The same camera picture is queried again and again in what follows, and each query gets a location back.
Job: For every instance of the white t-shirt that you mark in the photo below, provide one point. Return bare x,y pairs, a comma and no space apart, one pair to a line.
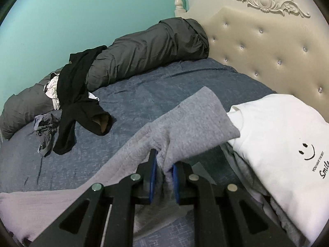
277,139

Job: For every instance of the grey fleece sweater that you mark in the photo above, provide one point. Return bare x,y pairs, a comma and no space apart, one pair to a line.
180,128

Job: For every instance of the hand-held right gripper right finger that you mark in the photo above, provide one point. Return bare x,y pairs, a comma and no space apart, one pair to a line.
176,182

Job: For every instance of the beige tufted headboard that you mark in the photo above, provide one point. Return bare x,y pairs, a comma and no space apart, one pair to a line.
257,43

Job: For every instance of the blue-grey bed sheet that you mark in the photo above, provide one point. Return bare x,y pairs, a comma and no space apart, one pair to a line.
154,87

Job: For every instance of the white patterned cloth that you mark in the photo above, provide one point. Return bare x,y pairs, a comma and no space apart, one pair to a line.
52,90

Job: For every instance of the black garment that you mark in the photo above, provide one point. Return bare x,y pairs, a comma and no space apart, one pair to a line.
74,87

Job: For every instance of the crumpled blue-grey cloth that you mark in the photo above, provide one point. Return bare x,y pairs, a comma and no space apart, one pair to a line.
45,126

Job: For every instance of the white bed post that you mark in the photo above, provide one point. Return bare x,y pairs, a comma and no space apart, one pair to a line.
177,1

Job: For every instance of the dark grey rolled duvet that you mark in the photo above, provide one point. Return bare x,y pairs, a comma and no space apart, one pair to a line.
144,51

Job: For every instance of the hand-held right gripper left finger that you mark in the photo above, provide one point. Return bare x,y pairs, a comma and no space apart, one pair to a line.
153,175

